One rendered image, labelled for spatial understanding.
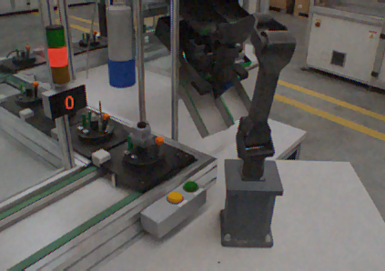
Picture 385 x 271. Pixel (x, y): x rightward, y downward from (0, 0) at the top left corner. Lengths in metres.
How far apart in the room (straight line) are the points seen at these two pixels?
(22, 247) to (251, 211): 0.61
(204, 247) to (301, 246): 0.28
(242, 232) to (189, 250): 0.15
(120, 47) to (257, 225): 1.32
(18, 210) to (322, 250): 0.86
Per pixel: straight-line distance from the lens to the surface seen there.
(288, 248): 1.10
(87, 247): 0.95
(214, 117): 1.36
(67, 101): 1.08
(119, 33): 2.03
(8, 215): 1.13
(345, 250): 1.15
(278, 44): 0.80
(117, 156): 1.24
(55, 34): 1.03
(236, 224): 1.03
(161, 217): 1.00
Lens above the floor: 1.62
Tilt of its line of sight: 29 degrees down
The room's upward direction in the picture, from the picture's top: 1 degrees clockwise
